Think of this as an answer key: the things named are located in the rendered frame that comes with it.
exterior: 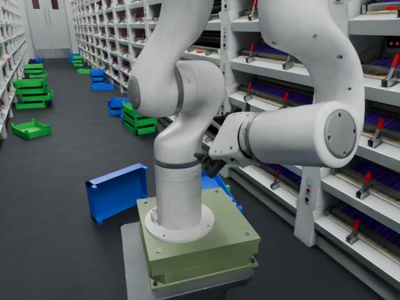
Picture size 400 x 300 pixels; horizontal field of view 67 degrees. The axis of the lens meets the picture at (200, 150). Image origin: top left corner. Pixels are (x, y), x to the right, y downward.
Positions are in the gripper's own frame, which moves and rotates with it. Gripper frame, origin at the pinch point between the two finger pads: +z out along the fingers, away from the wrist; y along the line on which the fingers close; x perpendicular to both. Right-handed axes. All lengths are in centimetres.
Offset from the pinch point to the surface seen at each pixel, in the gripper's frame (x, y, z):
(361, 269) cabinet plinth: -85, -3, 13
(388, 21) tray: -28, 56, -7
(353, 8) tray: -24, 63, 4
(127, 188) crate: -20, -15, 101
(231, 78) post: -33, 62, 80
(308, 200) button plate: -67, 13, 31
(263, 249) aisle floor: -67, -12, 42
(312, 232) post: -77, 3, 32
